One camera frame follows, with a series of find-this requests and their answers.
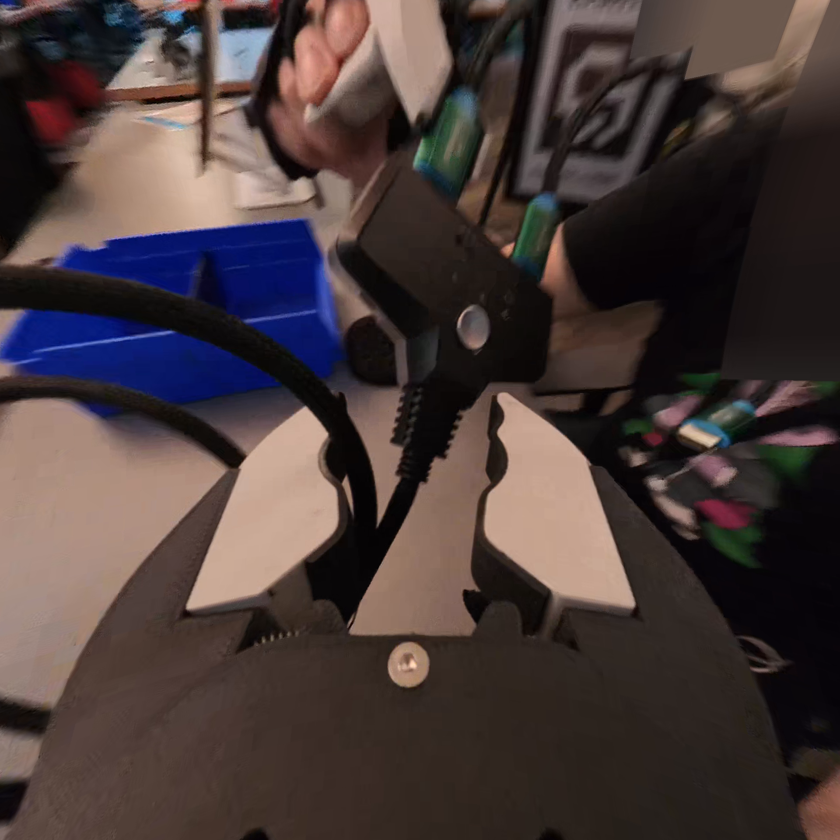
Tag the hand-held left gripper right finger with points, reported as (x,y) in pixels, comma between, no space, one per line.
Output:
(558,525)

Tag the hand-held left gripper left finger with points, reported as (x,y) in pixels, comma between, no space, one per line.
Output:
(262,525)

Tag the black HDMI switch box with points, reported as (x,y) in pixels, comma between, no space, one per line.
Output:
(426,262)

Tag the person's right hand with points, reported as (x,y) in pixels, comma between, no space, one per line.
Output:
(328,39)

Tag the framed marker sign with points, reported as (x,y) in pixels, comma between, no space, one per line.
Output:
(590,39)

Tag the black panel on white stand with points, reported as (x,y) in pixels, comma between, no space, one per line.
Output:
(210,98)

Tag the blue divided bin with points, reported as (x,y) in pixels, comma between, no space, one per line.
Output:
(262,262)

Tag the person's black shirt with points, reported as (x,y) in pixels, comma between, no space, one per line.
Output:
(656,249)

